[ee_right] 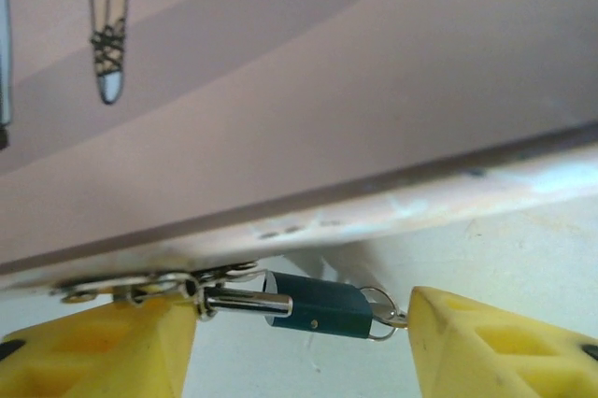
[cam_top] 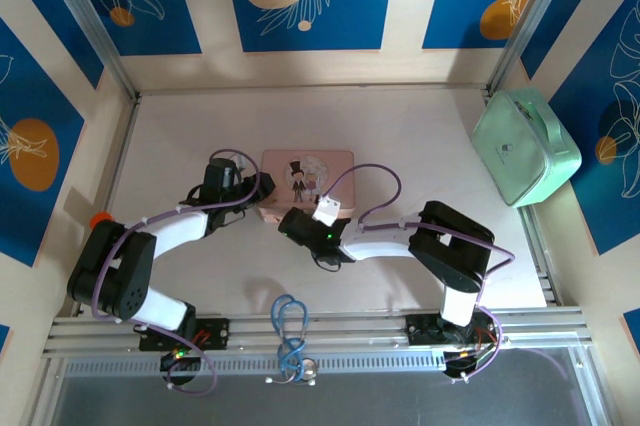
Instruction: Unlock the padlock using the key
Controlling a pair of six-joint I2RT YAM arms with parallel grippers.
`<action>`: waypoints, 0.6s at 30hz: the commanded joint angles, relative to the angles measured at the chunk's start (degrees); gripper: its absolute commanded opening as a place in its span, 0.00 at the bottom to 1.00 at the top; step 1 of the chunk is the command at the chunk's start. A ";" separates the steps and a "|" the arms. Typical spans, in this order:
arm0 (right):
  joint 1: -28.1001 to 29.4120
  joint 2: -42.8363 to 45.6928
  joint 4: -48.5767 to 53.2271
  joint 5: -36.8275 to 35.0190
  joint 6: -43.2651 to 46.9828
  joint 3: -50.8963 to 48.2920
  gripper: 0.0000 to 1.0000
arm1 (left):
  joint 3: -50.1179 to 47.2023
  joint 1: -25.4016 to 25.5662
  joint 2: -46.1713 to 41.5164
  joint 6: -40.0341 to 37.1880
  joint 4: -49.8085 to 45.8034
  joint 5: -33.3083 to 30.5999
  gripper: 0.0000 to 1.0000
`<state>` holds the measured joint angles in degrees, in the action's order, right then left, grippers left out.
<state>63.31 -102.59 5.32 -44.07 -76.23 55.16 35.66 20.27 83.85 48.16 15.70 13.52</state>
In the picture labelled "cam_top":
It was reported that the pink tin box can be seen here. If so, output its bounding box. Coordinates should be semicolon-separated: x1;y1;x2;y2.
259;148;357;225

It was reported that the blue stethoscope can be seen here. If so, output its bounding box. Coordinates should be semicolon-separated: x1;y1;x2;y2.
264;294;319;387

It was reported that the mint green zip bag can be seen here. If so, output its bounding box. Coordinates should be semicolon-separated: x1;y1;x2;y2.
471;87;583;208

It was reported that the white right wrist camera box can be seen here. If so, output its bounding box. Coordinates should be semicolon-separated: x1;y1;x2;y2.
313;195;343;226

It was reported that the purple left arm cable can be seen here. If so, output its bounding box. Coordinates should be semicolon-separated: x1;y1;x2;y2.
92;148;264;397

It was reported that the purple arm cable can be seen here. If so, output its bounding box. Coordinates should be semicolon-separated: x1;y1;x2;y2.
92;148;264;397
322;163;516;383

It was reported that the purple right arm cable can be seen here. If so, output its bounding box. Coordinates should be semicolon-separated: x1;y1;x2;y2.
322;163;516;383

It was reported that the aluminium table edge rail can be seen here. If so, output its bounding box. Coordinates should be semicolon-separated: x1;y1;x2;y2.
42;305;596;360

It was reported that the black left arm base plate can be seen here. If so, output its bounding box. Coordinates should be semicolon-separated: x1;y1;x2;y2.
138;317;231;352

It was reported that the grey slotted cable duct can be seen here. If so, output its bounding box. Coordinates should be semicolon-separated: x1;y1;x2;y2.
62;348;576;378

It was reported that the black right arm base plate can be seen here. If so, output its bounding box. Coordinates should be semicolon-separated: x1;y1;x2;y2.
405;313;504;347

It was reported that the aluminium frame post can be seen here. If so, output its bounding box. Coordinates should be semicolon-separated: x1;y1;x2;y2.
487;0;585;93
37;0;140;100

